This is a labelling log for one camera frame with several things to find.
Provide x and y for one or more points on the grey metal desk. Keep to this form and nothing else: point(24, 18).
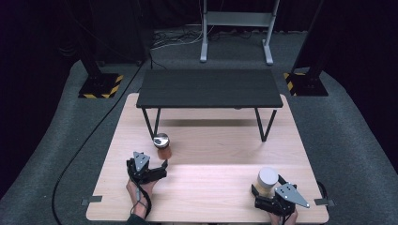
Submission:
point(237, 19)

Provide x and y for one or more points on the person's left hand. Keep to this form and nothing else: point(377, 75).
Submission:
point(140, 198)

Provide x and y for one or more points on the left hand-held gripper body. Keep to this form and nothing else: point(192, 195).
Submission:
point(140, 170)

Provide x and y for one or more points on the person's dark sleeve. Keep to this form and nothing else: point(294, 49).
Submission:
point(136, 220)

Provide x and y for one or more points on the grey table edge bracket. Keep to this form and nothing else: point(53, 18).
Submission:
point(324, 202)
point(91, 200)

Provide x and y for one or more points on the orange spice jar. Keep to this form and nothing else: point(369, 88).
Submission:
point(162, 143)

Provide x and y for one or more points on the black raised shelf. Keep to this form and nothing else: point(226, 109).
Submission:
point(209, 89)

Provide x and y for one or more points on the jar with white lid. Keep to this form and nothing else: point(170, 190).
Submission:
point(267, 178)

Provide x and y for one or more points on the black stand, striped base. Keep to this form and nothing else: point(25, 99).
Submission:
point(100, 86)
point(308, 84)

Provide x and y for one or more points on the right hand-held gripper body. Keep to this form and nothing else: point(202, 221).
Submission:
point(281, 200)

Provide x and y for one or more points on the person's right hand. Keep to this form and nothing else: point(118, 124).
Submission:
point(286, 219)

